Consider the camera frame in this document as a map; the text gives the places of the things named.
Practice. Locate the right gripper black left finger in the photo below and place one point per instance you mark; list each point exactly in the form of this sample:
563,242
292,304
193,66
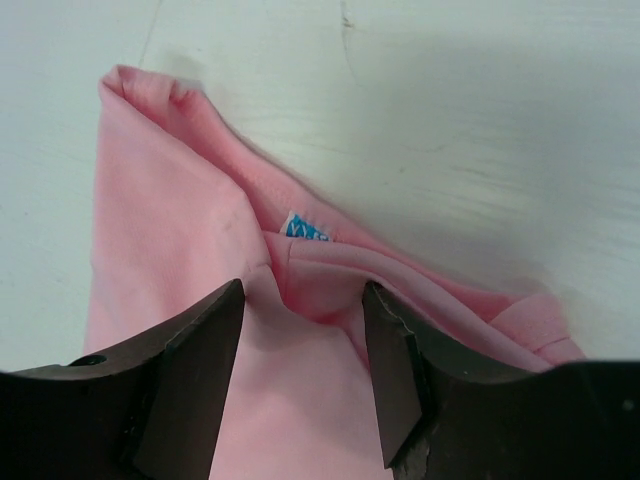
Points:
149,407

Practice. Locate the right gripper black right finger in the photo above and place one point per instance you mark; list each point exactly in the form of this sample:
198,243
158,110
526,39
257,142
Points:
445,411

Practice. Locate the pink t shirt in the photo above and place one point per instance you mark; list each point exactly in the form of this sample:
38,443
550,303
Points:
182,205

